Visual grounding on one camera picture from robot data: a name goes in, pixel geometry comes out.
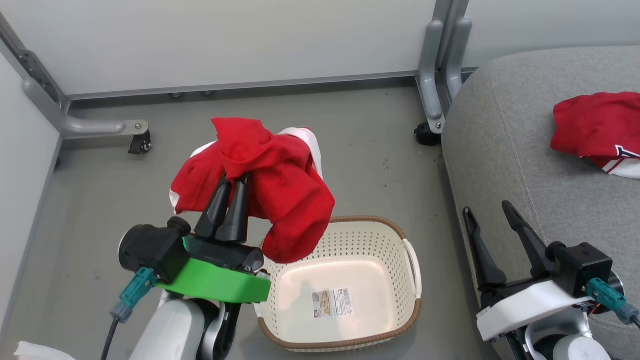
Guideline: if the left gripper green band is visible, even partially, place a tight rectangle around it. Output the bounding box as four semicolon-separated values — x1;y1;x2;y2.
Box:
156;173;272;305

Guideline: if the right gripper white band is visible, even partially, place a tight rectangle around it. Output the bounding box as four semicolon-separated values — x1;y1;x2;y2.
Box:
462;200;594;344

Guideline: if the red and white garment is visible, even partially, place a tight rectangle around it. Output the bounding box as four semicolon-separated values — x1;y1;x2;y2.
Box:
550;91;640;180
169;117;337;265

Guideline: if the grey fabric sofa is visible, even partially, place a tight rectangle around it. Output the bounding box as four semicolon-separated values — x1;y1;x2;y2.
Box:
441;46;640;360

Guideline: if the black caster wheel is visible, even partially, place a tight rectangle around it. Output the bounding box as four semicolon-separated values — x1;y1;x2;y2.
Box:
127;130;153;156
413;122;442;147

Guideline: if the white perforated laundry basket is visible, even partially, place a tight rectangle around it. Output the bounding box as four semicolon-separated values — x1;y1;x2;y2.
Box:
254;215;423;354

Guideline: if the paper label sticker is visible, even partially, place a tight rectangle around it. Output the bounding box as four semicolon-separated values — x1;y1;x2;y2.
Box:
311;287;354;320

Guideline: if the grey partition foot with plate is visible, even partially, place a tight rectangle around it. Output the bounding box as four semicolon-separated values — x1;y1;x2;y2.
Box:
0;11;150;142

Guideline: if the grey curved partition foot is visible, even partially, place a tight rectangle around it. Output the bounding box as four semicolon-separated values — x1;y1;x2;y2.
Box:
416;20;446;136
445;18;474;102

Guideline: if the right camera cable teal plug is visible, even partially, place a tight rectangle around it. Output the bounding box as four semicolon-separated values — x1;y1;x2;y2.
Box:
586;277;640;329

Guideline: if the camera cable teal plug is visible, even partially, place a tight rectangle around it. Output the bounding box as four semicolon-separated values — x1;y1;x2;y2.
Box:
101;267;158;360
586;277;640;329

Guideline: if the left camera cable teal plug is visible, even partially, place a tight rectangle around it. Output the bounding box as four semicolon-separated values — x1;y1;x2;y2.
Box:
101;267;158;360

